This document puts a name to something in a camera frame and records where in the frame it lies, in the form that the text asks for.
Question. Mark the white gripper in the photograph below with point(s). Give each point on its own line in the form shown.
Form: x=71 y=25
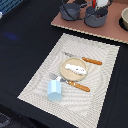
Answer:
x=101 y=3

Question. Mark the large grey pot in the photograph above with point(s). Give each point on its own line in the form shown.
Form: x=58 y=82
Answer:
x=95 y=17

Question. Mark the light blue toy carton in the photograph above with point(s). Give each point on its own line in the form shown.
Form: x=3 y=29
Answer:
x=54 y=90

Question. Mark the small grey pot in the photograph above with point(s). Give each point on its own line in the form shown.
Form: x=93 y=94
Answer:
x=70 y=11

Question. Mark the brown wooden board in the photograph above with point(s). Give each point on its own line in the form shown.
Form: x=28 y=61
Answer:
x=110 y=30

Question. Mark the beige bowl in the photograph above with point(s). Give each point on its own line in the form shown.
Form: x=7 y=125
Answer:
x=124 y=16

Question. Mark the beige woven placemat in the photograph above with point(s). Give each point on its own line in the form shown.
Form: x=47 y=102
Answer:
x=79 y=108

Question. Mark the orange handled toy knife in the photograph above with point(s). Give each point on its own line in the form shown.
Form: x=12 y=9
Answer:
x=84 y=58

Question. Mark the orange handled toy fork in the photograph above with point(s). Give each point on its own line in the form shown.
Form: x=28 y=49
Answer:
x=59 y=78

